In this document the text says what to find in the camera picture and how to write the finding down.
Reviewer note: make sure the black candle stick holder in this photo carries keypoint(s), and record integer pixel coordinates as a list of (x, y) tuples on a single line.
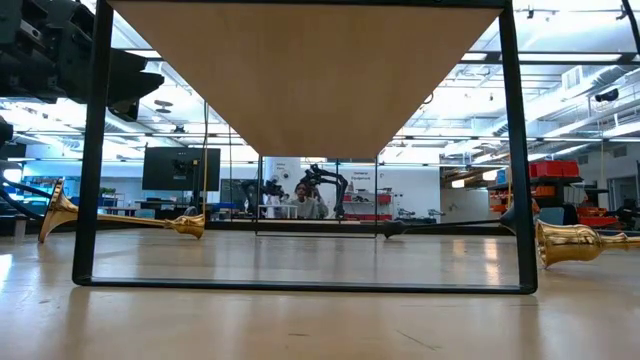
[(395, 229)]

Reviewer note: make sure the black aluminium table frame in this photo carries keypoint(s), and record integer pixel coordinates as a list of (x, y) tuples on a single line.
[(230, 225)]

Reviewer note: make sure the black background robot arm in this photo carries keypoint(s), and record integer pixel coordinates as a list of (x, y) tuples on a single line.
[(330, 176), (272, 189)]

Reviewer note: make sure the red storage bins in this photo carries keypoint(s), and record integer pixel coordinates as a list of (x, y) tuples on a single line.
[(552, 169)]

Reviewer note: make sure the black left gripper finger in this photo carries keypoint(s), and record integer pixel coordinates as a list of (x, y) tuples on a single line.
[(122, 109), (130, 75)]

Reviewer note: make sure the brass candle stick holder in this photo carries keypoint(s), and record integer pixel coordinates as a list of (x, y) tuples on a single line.
[(57, 212), (570, 243)]

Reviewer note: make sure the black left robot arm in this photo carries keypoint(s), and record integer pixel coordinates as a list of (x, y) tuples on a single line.
[(4, 131)]

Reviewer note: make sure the black ceiling camera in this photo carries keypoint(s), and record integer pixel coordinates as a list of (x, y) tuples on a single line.
[(606, 95)]

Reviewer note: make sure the person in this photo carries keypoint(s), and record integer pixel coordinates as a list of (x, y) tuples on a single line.
[(306, 206)]

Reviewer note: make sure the black background monitor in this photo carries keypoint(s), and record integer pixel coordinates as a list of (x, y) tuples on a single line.
[(165, 170)]

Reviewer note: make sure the wooden riser shelf black frame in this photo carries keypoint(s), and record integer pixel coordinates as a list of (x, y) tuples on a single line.
[(305, 75)]

